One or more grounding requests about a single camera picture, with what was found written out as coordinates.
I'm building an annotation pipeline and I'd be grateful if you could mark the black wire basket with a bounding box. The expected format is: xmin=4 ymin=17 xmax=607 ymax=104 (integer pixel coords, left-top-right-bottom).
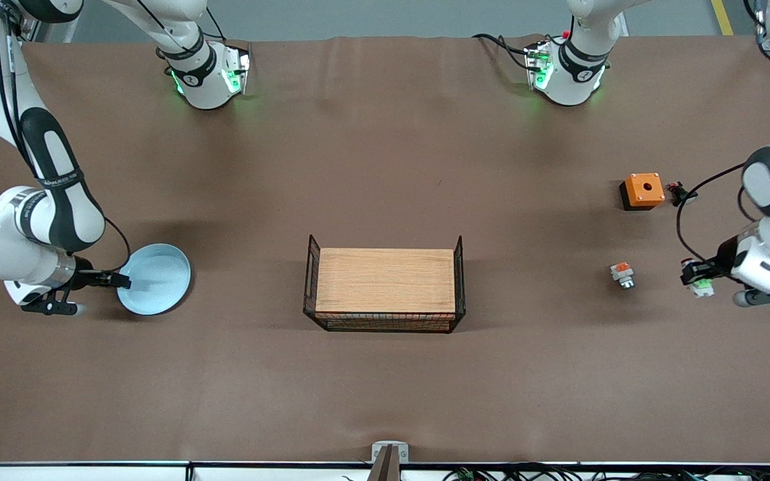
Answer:
xmin=303 ymin=234 xmax=467 ymax=334

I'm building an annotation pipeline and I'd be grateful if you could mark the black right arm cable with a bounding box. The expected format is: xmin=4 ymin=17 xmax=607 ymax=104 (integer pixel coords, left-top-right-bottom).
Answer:
xmin=0 ymin=0 xmax=133 ymax=275

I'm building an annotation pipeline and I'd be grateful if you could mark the orange push button box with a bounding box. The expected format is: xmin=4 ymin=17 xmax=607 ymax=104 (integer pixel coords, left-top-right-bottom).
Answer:
xmin=619 ymin=172 xmax=666 ymax=212

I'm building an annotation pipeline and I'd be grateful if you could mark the black arm base cable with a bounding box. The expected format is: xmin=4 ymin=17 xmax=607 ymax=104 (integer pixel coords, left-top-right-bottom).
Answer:
xmin=472 ymin=33 xmax=534 ymax=71

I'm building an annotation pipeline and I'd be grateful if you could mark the red button green contact block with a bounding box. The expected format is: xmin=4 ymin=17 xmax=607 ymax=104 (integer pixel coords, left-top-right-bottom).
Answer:
xmin=681 ymin=257 xmax=717 ymax=299

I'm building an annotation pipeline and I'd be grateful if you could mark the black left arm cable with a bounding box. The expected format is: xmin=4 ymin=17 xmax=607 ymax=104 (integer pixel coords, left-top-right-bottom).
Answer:
xmin=676 ymin=162 xmax=751 ymax=263

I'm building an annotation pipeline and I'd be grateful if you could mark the black cable bundle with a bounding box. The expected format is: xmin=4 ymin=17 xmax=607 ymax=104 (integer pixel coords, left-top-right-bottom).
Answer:
xmin=342 ymin=463 xmax=770 ymax=481

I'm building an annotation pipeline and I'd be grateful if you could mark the light blue round plate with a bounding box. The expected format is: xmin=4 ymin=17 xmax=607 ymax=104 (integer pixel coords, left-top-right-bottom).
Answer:
xmin=116 ymin=243 xmax=193 ymax=316

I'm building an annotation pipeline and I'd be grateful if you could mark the black square cap push button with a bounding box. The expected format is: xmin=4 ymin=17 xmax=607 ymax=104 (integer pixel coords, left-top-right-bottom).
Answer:
xmin=667 ymin=181 xmax=698 ymax=208

